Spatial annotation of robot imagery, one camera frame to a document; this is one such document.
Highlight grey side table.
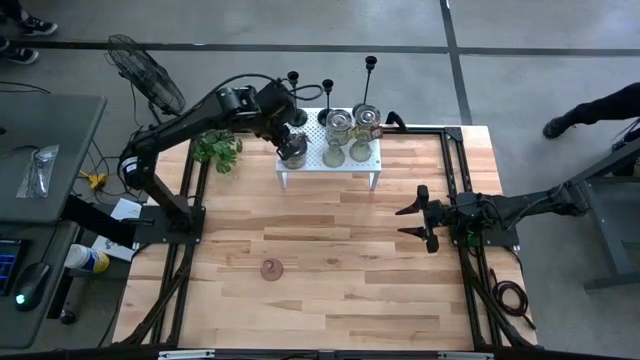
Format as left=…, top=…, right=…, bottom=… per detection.
left=0, top=93, right=108, bottom=225

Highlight tall black candlestick holder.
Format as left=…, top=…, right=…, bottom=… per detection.
left=351, top=55, right=379, bottom=119

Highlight person's shoes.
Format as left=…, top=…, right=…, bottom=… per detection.
left=0, top=0, right=59, bottom=66

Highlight white yellow wipes bottle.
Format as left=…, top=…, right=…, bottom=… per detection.
left=63, top=243, right=111, bottom=275

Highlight black floor fan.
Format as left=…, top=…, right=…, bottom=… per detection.
left=104, top=33, right=197, bottom=129

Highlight white paper sheet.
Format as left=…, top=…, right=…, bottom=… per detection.
left=108, top=198, right=144, bottom=221
left=92, top=234, right=136, bottom=263

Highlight green leafy plant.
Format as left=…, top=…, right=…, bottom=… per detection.
left=192, top=128, right=245, bottom=175

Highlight keyboard with blue backlight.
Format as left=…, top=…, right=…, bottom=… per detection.
left=0, top=238, right=24, bottom=297

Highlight dark grey desk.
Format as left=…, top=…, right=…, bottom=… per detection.
left=0, top=222, right=81, bottom=351

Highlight clear plastic bag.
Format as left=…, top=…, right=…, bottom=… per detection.
left=15, top=144, right=60, bottom=200

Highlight medium black candlestick holder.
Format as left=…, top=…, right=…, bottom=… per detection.
left=286, top=70, right=310, bottom=128

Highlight coiled dark cable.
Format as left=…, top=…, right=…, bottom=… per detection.
left=492, top=269, right=537, bottom=331

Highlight black aluminium table frame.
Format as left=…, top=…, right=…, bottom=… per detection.
left=113, top=122, right=540, bottom=351

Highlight black computer mouse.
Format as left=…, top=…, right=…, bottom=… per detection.
left=13, top=262, right=51, bottom=312

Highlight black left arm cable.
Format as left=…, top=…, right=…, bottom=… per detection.
left=197, top=73, right=325, bottom=114

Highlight yellow cable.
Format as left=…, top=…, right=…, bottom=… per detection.
left=79, top=169, right=109, bottom=191

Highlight person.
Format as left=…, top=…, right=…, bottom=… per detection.
left=542, top=82, right=640, bottom=141

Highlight black clamp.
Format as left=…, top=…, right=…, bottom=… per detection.
left=384, top=110, right=409, bottom=132

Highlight white perforated metal shelf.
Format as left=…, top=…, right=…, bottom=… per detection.
left=275, top=107, right=383, bottom=193

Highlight grey metal stand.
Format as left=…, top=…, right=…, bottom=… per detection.
left=552, top=137, right=640, bottom=291

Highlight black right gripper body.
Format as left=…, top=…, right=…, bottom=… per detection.
left=418, top=184, right=455, bottom=254

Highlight silver metal bracket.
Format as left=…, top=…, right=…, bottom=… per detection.
left=438, top=351, right=495, bottom=360
left=158, top=349, right=216, bottom=360

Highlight glass candle jar with tag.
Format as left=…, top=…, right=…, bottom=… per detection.
left=278, top=133, right=310, bottom=171

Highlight pink glass candle holder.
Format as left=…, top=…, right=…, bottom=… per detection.
left=259, top=258, right=285, bottom=282

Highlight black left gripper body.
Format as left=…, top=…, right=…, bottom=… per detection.
left=267, top=94, right=307, bottom=151

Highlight green label candle jar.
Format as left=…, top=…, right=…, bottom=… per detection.
left=324, top=108, right=355, bottom=147

